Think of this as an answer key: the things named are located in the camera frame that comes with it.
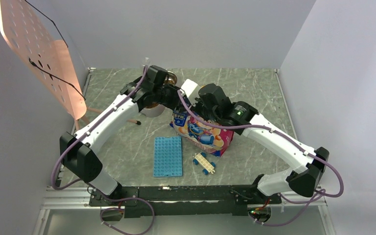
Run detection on pink pet food bag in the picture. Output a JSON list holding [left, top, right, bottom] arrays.
[[170, 111, 234, 157]]

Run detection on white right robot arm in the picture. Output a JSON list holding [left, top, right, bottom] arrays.
[[186, 84, 329, 204]]

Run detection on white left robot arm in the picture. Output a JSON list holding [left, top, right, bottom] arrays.
[[58, 65, 182, 206]]

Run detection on far steel bowl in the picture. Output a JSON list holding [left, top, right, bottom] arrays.
[[164, 71, 178, 86]]

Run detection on beige toy car blue wheels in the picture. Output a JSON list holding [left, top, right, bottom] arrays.
[[192, 152, 216, 175]]

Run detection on blue studded building baseplate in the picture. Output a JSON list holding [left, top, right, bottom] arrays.
[[153, 136, 183, 178]]

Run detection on pink perforated stand board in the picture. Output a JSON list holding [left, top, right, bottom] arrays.
[[0, 0, 87, 120]]

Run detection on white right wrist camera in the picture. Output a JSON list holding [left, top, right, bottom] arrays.
[[181, 79, 200, 102]]

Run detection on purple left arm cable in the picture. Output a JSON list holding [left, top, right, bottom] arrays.
[[51, 65, 156, 235]]

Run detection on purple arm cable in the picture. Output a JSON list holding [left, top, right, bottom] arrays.
[[51, 65, 156, 235], [177, 89, 344, 227]]

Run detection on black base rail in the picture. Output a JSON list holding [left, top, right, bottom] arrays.
[[89, 185, 282, 218]]

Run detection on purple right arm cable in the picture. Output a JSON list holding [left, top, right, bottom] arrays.
[[177, 89, 344, 227]]

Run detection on aluminium frame rail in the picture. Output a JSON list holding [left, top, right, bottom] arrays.
[[32, 67, 333, 235]]

